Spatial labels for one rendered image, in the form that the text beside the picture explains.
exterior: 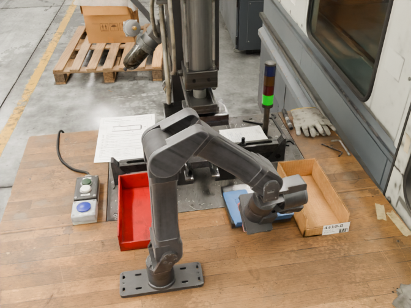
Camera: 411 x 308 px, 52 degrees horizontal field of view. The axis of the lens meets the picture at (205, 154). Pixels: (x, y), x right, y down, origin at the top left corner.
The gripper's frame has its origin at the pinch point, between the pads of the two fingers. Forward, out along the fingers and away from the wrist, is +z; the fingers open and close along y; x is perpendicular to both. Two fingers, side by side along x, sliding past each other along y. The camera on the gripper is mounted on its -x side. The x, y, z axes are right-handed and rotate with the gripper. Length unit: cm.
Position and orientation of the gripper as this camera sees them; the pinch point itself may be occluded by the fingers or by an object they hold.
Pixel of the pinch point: (248, 222)
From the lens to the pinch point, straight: 114.9
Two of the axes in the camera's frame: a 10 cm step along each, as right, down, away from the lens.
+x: -9.8, 1.3, -1.7
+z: -1.0, 4.3, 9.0
